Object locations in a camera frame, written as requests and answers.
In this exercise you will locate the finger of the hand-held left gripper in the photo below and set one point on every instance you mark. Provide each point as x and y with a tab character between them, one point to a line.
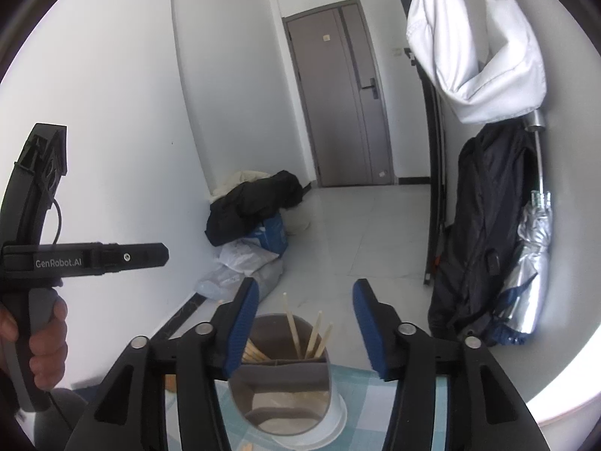
136	256

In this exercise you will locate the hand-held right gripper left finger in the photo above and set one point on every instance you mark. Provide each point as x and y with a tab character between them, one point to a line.
244	329

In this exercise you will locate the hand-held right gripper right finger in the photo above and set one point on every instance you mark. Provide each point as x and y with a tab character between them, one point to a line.
364	329

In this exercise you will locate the light wooden chopstick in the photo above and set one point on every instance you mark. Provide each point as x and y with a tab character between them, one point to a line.
292	329
323	340
314	336

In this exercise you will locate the white grey utensil holder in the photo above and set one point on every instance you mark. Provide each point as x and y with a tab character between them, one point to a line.
328	413

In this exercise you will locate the person's left hand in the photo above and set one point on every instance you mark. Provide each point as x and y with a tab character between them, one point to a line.
49	338

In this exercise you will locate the clear plastic bag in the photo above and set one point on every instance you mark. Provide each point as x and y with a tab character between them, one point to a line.
267	279

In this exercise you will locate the teal checked tablecloth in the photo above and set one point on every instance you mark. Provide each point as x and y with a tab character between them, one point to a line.
366	408

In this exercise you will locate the black jacket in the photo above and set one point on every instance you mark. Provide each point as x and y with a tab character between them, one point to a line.
253	202

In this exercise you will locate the person's grey clothing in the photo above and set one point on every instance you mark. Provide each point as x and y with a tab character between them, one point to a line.
70	413

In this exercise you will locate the black backpack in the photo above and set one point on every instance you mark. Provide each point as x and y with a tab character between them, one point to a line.
479	221

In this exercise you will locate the silver blue folded umbrella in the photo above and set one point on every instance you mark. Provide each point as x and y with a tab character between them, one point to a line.
533	253

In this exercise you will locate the grey door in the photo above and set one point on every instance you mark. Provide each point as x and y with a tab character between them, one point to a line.
338	103

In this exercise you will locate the white hanging cloth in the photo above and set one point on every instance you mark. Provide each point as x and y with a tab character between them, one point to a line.
469	33

